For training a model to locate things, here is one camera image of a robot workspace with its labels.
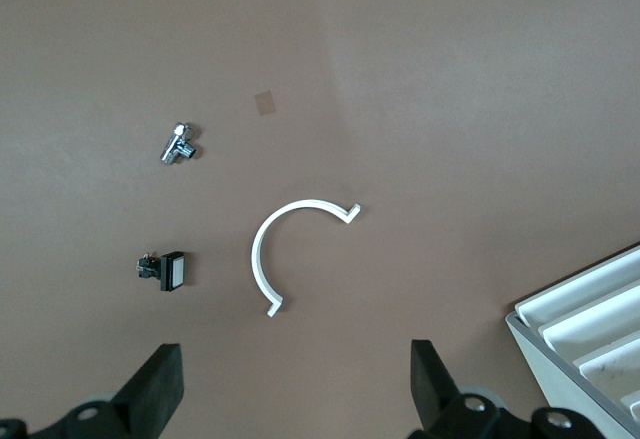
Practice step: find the white curved plastic bracket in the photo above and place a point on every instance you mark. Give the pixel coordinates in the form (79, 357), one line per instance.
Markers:
(256, 259)

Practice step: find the white drawer cabinet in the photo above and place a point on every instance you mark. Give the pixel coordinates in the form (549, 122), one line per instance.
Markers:
(550, 384)

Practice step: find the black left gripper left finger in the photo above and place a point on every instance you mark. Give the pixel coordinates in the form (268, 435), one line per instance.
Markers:
(145, 399)

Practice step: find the black square push button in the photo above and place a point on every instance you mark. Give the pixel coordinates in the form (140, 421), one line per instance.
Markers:
(172, 271)

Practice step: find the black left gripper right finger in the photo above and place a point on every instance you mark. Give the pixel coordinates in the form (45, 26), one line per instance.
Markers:
(435, 399)

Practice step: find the small blue potentiometer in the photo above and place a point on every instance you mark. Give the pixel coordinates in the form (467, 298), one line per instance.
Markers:
(175, 146)

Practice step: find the brown tape patch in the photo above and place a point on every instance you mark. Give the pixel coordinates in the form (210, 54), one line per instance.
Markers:
(265, 103)

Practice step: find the white plastic drawer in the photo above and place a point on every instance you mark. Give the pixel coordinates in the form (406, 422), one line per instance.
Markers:
(634, 404)
(615, 319)
(590, 286)
(627, 364)

